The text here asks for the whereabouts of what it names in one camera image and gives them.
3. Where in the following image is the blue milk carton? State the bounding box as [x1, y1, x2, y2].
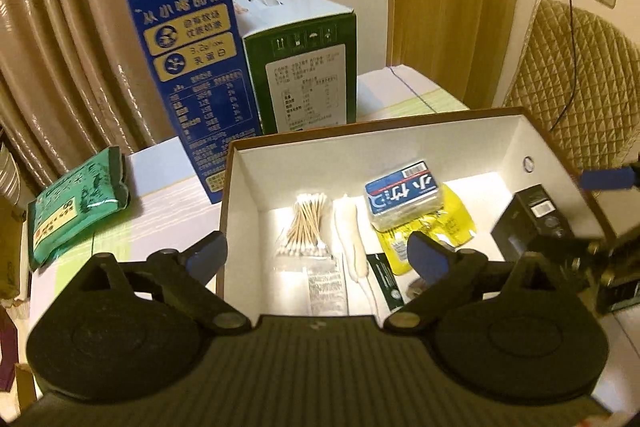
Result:
[124, 0, 264, 204]

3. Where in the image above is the black cable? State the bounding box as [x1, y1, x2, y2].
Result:
[549, 0, 584, 133]

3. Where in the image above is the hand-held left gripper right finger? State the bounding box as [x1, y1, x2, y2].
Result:
[383, 231, 584, 336]

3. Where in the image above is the yellow packet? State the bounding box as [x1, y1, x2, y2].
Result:
[374, 184, 476, 276]

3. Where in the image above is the brown cardboard box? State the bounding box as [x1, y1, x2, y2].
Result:
[215, 105, 620, 318]

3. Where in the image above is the golden yellow curtain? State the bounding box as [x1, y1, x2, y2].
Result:
[387, 0, 525, 110]

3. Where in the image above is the stack of bowls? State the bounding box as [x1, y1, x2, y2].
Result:
[0, 141, 21, 198]

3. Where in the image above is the quilted chair cover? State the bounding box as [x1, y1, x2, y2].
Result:
[502, 0, 640, 173]

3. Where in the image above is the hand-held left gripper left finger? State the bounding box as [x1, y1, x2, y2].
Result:
[74, 231, 251, 336]

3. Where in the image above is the bag of cotton swabs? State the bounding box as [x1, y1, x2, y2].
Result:
[272, 192, 337, 261]

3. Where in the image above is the black product box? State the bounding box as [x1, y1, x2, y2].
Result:
[489, 184, 576, 268]

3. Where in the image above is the green wet wipes packet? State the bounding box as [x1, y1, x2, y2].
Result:
[25, 145, 131, 273]

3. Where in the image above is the dark wooden tray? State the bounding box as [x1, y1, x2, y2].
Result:
[0, 304, 19, 392]

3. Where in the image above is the white tube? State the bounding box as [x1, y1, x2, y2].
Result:
[305, 256, 349, 317]

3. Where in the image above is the beige pleated curtain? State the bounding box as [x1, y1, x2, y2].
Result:
[0, 0, 266, 188]

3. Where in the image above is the clear box with blue label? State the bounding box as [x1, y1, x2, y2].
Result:
[363, 160, 447, 233]

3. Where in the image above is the dark green tube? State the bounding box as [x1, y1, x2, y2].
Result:
[365, 251, 409, 313]

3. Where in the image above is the white handled brush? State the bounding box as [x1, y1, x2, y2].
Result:
[332, 192, 386, 316]

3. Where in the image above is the green and white carton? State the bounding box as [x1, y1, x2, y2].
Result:
[228, 0, 359, 136]

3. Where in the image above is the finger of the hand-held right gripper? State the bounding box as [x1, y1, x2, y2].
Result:
[527, 233, 602, 269]
[578, 159, 640, 193]

